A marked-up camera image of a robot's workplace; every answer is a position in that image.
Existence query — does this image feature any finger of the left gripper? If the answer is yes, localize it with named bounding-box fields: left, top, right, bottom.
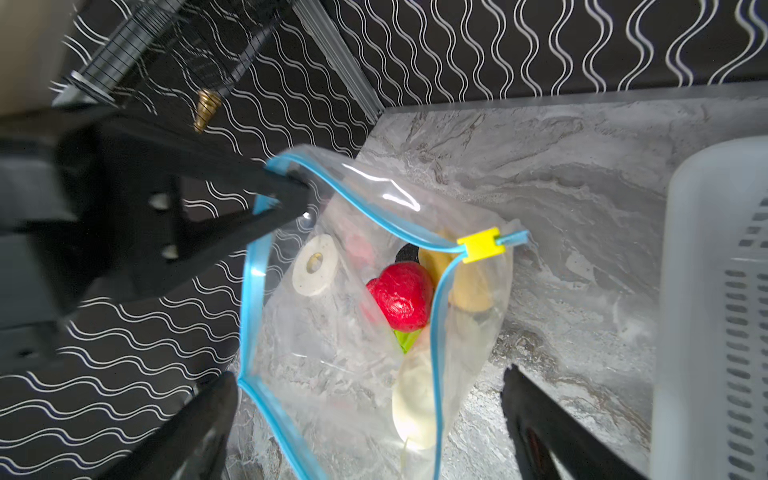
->
left=53, top=113, right=309, bottom=300

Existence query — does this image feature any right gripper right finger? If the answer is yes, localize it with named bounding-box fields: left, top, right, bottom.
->
left=501, top=365, right=644, bottom=479

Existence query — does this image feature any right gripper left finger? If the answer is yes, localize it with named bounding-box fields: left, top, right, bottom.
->
left=100, top=372, right=239, bottom=479

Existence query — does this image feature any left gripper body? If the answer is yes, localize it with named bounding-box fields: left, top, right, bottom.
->
left=1, top=107, right=90, bottom=372

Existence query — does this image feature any white daikon radish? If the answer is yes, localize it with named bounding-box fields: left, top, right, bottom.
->
left=392, top=350, right=437, bottom=450

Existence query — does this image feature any green cabbage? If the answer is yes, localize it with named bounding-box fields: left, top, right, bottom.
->
left=393, top=329, right=422, bottom=354

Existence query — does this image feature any red tomato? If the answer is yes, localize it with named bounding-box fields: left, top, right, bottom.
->
left=366, top=262, right=435, bottom=333

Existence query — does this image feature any clear zip top bag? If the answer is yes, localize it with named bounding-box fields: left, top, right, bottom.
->
left=238, top=145, right=529, bottom=479

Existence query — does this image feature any white plastic basket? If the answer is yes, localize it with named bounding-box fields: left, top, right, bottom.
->
left=650, top=136, right=767, bottom=479

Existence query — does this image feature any white tape roll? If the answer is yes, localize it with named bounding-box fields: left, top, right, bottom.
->
left=292, top=234, right=340, bottom=297

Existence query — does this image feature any black wire wall basket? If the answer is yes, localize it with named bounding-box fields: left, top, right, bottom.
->
left=50, top=1, right=293, bottom=133

